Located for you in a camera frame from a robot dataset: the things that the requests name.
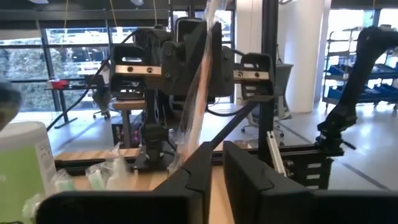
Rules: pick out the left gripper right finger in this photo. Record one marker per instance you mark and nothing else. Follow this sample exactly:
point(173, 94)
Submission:
point(264, 196)

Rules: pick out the green toothbrush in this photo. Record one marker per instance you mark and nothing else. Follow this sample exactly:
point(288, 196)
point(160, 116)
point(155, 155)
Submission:
point(94, 179)
point(63, 183)

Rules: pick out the shelf rack blue bins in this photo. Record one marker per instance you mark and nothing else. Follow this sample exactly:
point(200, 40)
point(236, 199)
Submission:
point(381, 90)

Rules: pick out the small red container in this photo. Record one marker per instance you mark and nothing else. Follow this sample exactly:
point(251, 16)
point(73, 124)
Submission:
point(59, 84)

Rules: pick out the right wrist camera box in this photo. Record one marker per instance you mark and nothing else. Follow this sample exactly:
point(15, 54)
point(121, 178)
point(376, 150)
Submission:
point(188, 29)

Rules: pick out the short silver aluminium extrusion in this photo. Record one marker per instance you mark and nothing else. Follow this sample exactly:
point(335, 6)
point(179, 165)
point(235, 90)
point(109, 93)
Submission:
point(276, 152)

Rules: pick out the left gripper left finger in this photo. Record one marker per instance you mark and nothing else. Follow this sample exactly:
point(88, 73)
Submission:
point(174, 199)

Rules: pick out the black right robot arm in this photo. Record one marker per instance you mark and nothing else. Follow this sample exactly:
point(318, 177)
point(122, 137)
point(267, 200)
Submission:
point(152, 109)

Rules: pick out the wooden top desk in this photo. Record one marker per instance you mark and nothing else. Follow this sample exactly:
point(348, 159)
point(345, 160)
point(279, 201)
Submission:
point(127, 105)

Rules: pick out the grey office chair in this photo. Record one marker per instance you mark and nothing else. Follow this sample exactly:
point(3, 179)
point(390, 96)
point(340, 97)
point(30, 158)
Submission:
point(281, 81)

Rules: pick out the orange toothbrush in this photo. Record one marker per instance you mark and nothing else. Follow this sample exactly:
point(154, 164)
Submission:
point(203, 77)

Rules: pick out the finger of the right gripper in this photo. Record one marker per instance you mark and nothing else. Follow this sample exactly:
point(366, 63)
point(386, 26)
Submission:
point(224, 71)
point(180, 68)

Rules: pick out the wipes canister green label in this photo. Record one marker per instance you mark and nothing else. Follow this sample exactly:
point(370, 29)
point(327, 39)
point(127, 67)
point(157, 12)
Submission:
point(18, 161)

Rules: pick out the black office chair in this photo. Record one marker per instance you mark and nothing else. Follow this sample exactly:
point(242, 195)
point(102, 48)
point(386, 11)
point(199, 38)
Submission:
point(102, 96)

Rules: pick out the white pillar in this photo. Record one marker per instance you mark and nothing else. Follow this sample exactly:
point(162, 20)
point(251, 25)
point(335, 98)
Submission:
point(304, 56)

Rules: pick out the black leg desk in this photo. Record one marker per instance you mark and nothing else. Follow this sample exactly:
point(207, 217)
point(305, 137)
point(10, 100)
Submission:
point(63, 102)

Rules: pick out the black computer tower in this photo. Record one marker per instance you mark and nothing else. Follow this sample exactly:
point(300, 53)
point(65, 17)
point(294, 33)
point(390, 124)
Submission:
point(119, 135)

